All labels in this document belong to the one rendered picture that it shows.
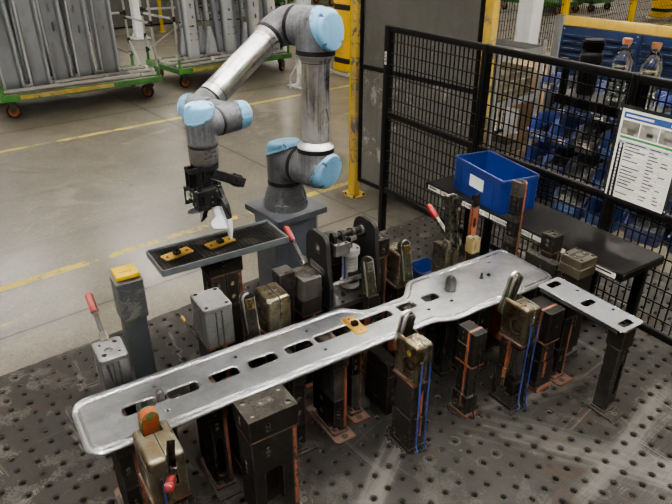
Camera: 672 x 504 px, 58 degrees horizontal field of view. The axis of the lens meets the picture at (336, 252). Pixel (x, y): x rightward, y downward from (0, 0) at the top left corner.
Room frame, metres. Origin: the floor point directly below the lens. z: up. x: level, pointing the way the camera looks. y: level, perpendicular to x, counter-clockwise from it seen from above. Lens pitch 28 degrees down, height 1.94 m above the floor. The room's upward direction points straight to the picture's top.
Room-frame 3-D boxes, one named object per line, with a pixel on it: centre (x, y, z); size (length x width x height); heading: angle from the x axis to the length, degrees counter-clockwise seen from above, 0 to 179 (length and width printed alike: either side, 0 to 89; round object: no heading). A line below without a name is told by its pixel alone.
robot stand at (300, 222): (1.93, 0.17, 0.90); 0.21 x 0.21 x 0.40; 40
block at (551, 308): (1.48, -0.60, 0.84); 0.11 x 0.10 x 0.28; 33
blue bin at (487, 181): (2.16, -0.60, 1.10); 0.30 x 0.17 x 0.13; 24
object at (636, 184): (1.82, -0.96, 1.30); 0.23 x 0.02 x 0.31; 33
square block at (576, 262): (1.64, -0.74, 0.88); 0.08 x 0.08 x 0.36; 33
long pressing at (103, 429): (1.33, -0.04, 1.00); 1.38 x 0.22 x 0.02; 123
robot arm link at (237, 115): (1.60, 0.29, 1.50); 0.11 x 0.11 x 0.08; 51
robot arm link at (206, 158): (1.50, 0.34, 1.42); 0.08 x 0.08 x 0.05
